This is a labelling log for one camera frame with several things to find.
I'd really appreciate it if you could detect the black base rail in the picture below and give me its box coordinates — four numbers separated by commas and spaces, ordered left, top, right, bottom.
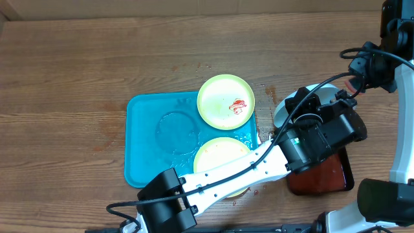
84, 223, 324, 233

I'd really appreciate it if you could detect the dark red tray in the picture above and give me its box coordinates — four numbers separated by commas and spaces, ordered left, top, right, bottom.
274, 128, 355, 196

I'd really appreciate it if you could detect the light blue plate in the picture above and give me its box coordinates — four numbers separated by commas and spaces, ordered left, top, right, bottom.
274, 84, 339, 128

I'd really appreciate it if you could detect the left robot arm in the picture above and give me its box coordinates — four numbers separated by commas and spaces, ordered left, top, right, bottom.
136, 87, 367, 232

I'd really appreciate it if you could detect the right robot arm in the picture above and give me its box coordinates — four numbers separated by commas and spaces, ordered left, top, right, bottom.
311, 0, 413, 232

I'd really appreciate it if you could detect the green plate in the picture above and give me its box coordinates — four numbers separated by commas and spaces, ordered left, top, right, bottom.
197, 74, 256, 130
193, 137, 253, 199

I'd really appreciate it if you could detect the teal plastic tray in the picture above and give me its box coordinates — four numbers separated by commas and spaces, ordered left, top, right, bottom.
124, 91, 259, 188

